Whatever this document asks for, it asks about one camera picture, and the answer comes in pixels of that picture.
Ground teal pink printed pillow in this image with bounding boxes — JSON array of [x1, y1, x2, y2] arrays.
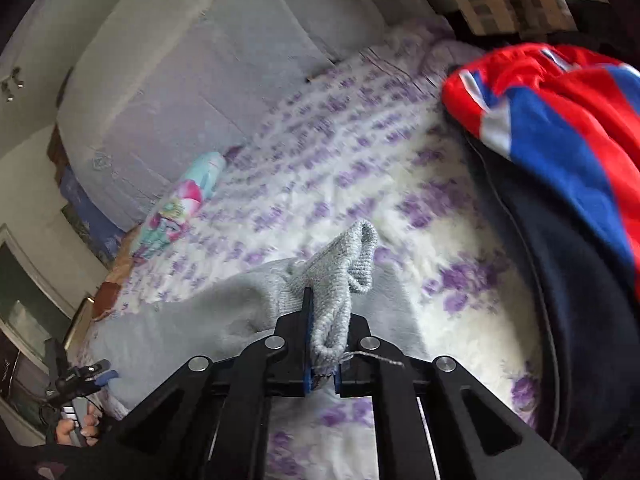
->
[[130, 151, 227, 261]]

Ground blue cloth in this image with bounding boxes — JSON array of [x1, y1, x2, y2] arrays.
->
[[59, 165, 127, 257]]

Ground glass framed cabinet door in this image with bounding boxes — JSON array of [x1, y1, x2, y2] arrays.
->
[[0, 225, 98, 361]]

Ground orange brown cushion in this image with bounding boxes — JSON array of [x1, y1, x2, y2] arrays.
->
[[92, 255, 138, 322]]

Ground grey padded headboard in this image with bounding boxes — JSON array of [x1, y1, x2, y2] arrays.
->
[[55, 0, 431, 233]]

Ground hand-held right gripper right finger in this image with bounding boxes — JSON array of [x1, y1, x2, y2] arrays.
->
[[332, 312, 583, 480]]

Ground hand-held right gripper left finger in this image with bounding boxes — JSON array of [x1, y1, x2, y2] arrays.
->
[[97, 287, 316, 480]]

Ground dark navy garment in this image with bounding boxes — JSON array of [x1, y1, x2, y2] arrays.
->
[[465, 130, 640, 467]]

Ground person's left hand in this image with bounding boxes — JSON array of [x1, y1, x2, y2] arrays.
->
[[54, 400, 102, 447]]

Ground person's left forearm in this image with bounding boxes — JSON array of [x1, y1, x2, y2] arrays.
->
[[27, 437, 128, 480]]

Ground grey knitted sweater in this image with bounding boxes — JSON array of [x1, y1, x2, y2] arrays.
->
[[75, 220, 426, 413]]

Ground metal wall hooks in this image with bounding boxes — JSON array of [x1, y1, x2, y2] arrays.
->
[[2, 67, 27, 103]]

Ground red blue white garment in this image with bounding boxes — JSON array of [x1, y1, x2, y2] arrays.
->
[[441, 44, 640, 303]]

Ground white purple floral blanket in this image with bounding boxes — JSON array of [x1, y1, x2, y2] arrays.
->
[[70, 17, 551, 480]]

